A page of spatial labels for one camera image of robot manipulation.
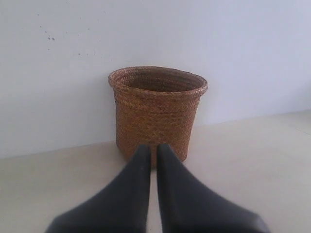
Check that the brown woven basket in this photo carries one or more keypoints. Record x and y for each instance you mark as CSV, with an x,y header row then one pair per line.
x,y
155,105

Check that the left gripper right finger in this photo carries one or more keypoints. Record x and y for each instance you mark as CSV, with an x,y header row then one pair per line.
x,y
188,206

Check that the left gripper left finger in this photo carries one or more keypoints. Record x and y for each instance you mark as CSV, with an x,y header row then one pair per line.
x,y
121,207

